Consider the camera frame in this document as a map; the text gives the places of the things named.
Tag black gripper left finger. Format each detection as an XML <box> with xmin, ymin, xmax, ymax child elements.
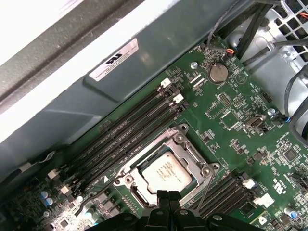
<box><xmin>89</xmin><ymin>190</ymin><xmax>172</xmax><ymax>231</ymax></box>

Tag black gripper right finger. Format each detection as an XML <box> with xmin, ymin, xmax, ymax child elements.
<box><xmin>169</xmin><ymin>191</ymin><xmax>257</xmax><ymax>231</ymax></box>

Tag silver CPU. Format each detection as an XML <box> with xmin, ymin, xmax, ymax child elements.
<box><xmin>136</xmin><ymin>150</ymin><xmax>196</xmax><ymax>195</ymax></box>

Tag metal socket cover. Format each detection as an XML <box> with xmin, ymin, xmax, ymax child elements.
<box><xmin>128</xmin><ymin>141</ymin><xmax>210</xmax><ymax>210</ymax></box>

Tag thin metal locking lever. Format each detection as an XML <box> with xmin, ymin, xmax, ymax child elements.
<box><xmin>198</xmin><ymin>173</ymin><xmax>215</xmax><ymax>209</ymax></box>

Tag CPU socket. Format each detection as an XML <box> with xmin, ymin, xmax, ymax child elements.
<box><xmin>112</xmin><ymin>123</ymin><xmax>221</xmax><ymax>212</ymax></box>

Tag RAM slot white clips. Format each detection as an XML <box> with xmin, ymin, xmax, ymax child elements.
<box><xmin>47</xmin><ymin>78</ymin><xmax>173</xmax><ymax>180</ymax></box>
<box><xmin>199</xmin><ymin>179</ymin><xmax>258</xmax><ymax>218</ymax></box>
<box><xmin>59</xmin><ymin>93</ymin><xmax>185</xmax><ymax>195</ymax></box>

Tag green motherboard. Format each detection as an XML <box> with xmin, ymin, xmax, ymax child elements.
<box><xmin>0</xmin><ymin>31</ymin><xmax>308</xmax><ymax>231</ymax></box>

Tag coin cell battery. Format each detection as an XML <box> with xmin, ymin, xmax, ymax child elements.
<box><xmin>207</xmin><ymin>62</ymin><xmax>229</xmax><ymax>84</ymax></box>

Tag white label sticker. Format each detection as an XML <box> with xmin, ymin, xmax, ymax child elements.
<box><xmin>89</xmin><ymin>38</ymin><xmax>139</xmax><ymax>82</ymax></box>

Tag black PC case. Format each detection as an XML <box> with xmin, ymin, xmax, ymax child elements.
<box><xmin>0</xmin><ymin>0</ymin><xmax>308</xmax><ymax>193</ymax></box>

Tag silver metal drive cage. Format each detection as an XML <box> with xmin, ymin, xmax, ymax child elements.
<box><xmin>226</xmin><ymin>0</ymin><xmax>308</xmax><ymax>104</ymax></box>

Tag multicolour connector wire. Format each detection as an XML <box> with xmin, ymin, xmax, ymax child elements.
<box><xmin>273</xmin><ymin>115</ymin><xmax>295</xmax><ymax>124</ymax></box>

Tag thick black cable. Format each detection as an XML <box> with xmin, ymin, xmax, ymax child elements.
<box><xmin>285</xmin><ymin>68</ymin><xmax>308</xmax><ymax>146</ymax></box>

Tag thin black fan wire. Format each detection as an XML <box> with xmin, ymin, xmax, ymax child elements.
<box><xmin>206</xmin><ymin>0</ymin><xmax>243</xmax><ymax>56</ymax></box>

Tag black sleeved cable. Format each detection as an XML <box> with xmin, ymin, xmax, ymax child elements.
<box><xmin>237</xmin><ymin>3</ymin><xmax>262</xmax><ymax>60</ymax></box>
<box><xmin>242</xmin><ymin>6</ymin><xmax>269</xmax><ymax>64</ymax></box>

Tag thin black cable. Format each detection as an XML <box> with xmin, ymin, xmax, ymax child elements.
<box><xmin>243</xmin><ymin>38</ymin><xmax>308</xmax><ymax>65</ymax></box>

